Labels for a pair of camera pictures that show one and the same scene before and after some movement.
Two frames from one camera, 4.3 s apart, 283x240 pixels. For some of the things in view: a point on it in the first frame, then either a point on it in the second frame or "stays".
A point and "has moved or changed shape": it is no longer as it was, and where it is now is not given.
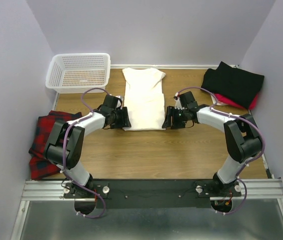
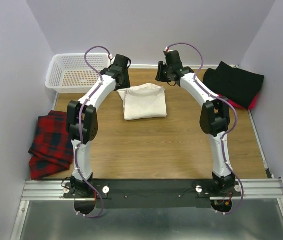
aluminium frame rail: x=251 y=188 stays
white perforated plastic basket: x=76 y=73 stays
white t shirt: x=144 y=99 has moved or changed shape
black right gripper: x=171 y=111 → x=159 y=76
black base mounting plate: x=152 y=193 stays
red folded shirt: x=224 y=100 stays
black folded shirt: x=241 y=85 stays
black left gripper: x=125 y=122 → x=126 y=83
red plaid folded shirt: x=40 y=167 stays
